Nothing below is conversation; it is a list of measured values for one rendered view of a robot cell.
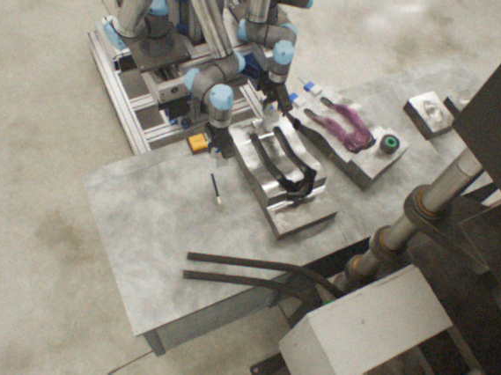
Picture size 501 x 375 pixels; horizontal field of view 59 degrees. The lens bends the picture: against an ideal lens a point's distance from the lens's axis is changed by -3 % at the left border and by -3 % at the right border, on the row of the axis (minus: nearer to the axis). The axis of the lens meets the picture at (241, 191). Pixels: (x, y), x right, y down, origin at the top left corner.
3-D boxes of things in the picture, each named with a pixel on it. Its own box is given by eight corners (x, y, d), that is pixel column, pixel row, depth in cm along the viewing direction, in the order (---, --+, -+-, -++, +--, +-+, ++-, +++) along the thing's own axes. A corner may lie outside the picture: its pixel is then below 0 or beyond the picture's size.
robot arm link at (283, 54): (297, 40, 161) (293, 56, 157) (291, 62, 170) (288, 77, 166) (276, 35, 161) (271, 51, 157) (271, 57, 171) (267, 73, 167)
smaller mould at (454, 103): (441, 103, 217) (446, 95, 212) (460, 96, 221) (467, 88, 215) (461, 130, 211) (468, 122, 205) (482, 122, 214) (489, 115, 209)
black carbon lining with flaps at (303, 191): (246, 138, 189) (248, 124, 181) (280, 127, 194) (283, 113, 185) (283, 208, 176) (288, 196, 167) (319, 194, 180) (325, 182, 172)
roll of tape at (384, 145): (376, 149, 188) (379, 144, 184) (381, 136, 191) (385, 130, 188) (394, 157, 187) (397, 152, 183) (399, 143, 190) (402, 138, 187)
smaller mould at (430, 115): (402, 108, 214) (408, 99, 207) (426, 99, 218) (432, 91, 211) (425, 141, 206) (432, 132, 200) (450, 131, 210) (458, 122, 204)
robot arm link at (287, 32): (271, 17, 168) (266, 37, 163) (300, 24, 168) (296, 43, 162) (268, 33, 175) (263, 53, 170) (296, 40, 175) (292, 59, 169)
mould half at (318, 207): (226, 140, 196) (228, 121, 184) (279, 122, 203) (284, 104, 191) (277, 240, 177) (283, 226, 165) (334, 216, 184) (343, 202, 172)
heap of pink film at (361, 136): (308, 120, 198) (312, 109, 191) (335, 100, 204) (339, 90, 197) (351, 159, 190) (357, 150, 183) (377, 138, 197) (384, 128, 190)
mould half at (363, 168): (282, 115, 205) (286, 99, 195) (320, 88, 215) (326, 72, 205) (363, 191, 190) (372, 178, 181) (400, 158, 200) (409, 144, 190)
